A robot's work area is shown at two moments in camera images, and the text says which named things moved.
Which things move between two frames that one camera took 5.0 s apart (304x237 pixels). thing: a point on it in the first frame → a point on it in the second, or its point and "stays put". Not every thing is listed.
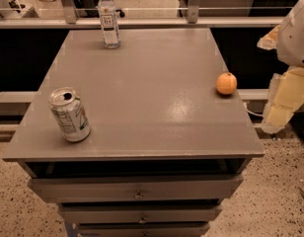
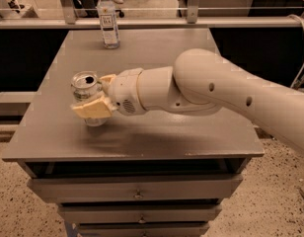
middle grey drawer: (140, 213) stays put
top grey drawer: (135, 188) stays put
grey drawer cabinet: (166, 148) stays put
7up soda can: (70, 114) → (87, 85)
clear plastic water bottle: (109, 19) stays put
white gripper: (296, 42) → (124, 91)
